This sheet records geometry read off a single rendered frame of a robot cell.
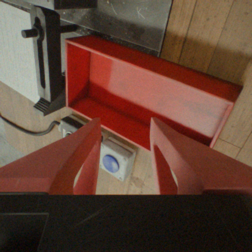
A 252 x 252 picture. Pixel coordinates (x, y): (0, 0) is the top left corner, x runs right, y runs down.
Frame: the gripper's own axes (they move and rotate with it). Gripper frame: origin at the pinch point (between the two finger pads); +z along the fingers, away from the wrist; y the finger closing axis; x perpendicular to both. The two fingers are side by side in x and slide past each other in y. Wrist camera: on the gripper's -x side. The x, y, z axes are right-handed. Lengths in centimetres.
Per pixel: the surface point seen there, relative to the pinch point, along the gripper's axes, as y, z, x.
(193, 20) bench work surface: -8.4, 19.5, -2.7
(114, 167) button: 2.3, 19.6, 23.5
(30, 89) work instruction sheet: 23.7, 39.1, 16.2
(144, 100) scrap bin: -3.0, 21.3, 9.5
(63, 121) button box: 13.5, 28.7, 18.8
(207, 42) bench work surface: -10.2, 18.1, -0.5
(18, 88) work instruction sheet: 28, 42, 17
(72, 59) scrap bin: 8.5, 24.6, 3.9
